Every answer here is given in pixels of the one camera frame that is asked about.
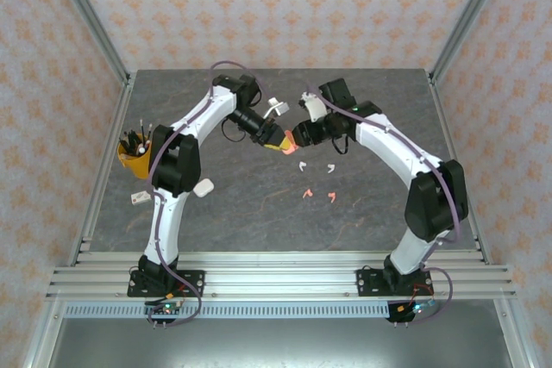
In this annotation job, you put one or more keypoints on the pink eraser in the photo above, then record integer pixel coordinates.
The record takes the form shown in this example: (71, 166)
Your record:
(290, 150)

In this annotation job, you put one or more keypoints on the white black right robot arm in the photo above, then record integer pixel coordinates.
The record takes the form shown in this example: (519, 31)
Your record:
(388, 144)

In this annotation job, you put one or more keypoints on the black pencil white tip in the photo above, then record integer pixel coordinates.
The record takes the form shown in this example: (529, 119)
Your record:
(141, 131)
(149, 129)

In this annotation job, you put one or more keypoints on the black pen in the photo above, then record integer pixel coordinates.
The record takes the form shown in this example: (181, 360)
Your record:
(126, 141)
(133, 139)

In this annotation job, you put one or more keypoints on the yellow pen cup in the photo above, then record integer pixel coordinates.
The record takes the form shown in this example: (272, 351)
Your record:
(131, 165)

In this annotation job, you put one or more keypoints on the small white red box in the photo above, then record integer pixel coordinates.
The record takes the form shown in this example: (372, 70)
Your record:
(139, 198)

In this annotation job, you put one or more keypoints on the small controller board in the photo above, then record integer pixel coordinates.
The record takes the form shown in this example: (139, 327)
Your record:
(166, 308)
(416, 308)

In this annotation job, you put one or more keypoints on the grey metal panel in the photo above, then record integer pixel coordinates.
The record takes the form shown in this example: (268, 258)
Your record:
(276, 342)

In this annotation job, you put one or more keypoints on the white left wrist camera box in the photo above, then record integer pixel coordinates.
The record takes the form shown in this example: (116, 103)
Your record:
(278, 108)

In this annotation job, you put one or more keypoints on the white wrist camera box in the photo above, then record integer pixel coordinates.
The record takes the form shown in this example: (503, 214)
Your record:
(314, 107)
(278, 108)

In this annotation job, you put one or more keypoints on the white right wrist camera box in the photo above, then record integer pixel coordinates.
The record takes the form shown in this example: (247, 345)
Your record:
(314, 107)

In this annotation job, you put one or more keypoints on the aluminium table side rail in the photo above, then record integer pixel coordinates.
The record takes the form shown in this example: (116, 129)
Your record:
(446, 126)
(102, 170)

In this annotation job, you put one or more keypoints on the aluminium mounting rail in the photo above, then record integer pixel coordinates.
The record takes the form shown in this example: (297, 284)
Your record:
(276, 275)

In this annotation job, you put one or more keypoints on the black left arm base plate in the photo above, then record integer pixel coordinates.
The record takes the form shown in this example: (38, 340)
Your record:
(194, 282)

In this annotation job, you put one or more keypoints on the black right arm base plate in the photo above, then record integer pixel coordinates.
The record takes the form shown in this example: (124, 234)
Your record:
(366, 284)

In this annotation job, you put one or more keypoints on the aluminium corner post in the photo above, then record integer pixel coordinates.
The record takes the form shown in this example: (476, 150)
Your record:
(468, 19)
(91, 19)

